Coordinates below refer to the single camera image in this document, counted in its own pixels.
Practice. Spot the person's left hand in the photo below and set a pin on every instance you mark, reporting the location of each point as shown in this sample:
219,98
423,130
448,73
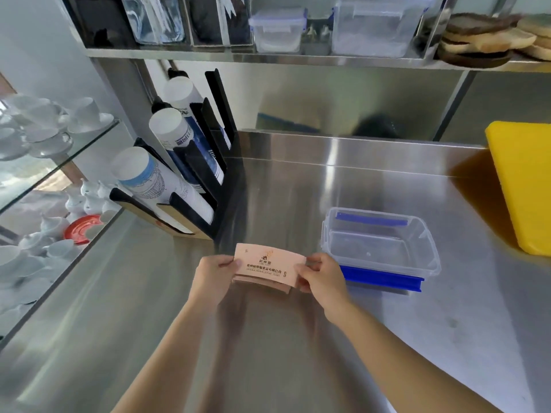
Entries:
210,279

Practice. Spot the person's right hand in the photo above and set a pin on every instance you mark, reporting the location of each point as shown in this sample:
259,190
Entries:
329,288

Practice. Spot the person's right thumb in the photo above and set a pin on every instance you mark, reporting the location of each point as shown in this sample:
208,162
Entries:
308,271

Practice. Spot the person's left thumb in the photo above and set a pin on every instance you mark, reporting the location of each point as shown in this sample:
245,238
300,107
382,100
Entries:
230,262

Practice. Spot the stack of pink cup sleeves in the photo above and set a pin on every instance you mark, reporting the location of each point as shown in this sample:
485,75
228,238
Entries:
269,266

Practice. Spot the person's left forearm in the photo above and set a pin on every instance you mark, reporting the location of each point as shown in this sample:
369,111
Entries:
172,356

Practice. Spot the person's right forearm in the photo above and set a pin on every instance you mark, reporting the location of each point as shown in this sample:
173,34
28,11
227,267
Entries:
400,365

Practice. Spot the clear container with blue clips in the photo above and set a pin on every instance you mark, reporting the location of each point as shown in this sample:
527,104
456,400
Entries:
381,245

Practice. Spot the black cup dispenser rack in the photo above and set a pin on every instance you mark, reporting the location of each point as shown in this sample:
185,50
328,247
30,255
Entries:
202,167

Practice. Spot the wide stack of paper cups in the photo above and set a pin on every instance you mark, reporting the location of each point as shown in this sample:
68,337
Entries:
155,184

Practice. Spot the medium stack of paper cups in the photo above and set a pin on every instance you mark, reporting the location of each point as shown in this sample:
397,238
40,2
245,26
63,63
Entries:
176,133

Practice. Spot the red round lid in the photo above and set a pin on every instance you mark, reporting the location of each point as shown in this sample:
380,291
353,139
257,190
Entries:
81,230

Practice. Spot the narrow stack of paper cups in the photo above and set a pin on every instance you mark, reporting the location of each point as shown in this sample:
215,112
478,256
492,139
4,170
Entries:
184,95

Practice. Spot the glass shelf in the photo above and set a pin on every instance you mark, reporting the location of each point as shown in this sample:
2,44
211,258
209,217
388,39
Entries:
56,163

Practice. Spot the stainless steel shelf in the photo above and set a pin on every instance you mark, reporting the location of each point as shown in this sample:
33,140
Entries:
280,59

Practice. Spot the yellow cutting board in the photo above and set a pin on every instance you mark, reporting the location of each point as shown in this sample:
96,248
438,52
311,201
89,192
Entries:
523,184

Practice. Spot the group of white cups and saucers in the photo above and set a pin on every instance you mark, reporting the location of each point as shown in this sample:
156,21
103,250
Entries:
43,124

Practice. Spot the small clear lidded container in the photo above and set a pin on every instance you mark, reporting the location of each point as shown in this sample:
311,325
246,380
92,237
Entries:
277,32

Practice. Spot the large clear lidded container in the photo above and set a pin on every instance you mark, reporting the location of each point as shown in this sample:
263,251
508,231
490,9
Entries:
374,27

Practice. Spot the clear plastic packet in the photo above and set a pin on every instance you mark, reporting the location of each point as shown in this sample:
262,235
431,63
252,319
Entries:
153,17

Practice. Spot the dark wooden plate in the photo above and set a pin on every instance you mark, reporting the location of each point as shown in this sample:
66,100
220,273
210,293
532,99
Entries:
473,60

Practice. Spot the clear acrylic organizer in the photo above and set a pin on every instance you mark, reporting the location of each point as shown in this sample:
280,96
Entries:
107,21

